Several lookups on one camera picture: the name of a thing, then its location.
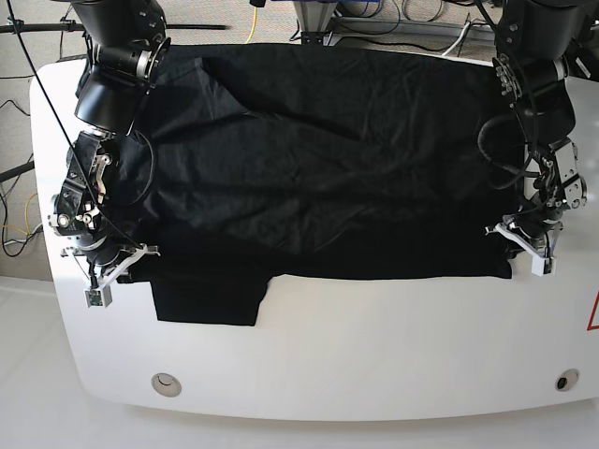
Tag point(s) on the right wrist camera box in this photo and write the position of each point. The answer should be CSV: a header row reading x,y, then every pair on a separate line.
x,y
98,297

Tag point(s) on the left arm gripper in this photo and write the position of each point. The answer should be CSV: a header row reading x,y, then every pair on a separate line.
x,y
535,233

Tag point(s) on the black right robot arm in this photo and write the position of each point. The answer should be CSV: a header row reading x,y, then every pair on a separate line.
x,y
126,43

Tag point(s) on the table grommet hole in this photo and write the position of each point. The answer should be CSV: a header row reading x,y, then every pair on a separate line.
x,y
567,380
166,385

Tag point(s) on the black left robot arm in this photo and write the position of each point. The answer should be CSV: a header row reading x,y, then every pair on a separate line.
x,y
531,41

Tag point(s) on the red triangle warning sticker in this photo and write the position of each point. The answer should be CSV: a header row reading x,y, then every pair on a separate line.
x,y
593,323

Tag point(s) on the grey aluminium frame post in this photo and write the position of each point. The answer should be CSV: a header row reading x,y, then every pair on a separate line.
x,y
313,18

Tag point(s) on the right table grommet hole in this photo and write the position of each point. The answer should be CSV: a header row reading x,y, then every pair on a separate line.
x,y
567,380

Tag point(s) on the black tripod bar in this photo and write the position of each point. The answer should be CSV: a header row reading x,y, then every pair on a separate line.
x,y
69,26

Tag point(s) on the left table grommet hole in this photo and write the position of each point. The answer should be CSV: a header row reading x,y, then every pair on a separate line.
x,y
166,385

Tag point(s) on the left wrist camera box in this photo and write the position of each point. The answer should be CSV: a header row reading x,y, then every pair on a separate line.
x,y
543,266

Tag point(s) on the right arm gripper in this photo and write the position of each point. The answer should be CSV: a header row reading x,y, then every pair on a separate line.
x,y
103,261

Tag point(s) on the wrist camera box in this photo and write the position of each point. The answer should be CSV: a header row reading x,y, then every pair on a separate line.
x,y
543,266
98,297

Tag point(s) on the black T-shirt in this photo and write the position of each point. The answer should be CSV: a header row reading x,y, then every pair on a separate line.
x,y
337,163

